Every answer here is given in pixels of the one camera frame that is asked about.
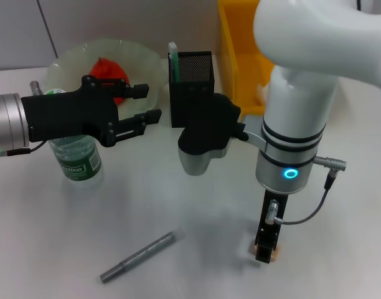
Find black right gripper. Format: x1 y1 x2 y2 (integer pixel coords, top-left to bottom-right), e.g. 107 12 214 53
254 188 290 265

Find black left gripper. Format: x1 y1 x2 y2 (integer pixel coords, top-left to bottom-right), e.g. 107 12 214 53
21 75 163 148

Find beige eraser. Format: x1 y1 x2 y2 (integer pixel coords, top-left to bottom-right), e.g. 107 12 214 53
248 244 281 260

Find green utility knife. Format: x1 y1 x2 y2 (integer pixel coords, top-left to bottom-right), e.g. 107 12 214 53
167 42 181 84

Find red tomato-shaped toy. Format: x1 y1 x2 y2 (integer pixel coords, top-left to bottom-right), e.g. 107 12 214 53
88 57 131 107

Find clear green-label water bottle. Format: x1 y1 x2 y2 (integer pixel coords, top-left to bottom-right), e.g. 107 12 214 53
42 88 103 188

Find grey marker pen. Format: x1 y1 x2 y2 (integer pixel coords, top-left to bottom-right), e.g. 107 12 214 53
99 230 178 285

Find wavy green glass fruit plate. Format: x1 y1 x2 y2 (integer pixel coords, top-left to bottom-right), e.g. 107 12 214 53
45 39 166 125

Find black mesh pen holder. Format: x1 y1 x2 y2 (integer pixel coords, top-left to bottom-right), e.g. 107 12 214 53
167 51 216 128

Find yellow plastic bin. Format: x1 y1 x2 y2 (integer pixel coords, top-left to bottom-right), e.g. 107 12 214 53
217 0 276 119

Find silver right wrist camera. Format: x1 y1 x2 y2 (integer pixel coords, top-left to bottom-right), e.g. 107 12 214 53
177 92 250 178

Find grey right arm cable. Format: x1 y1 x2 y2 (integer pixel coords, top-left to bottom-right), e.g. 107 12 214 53
272 155 349 225

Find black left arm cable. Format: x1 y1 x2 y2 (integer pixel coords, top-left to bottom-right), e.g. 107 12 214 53
0 141 50 156

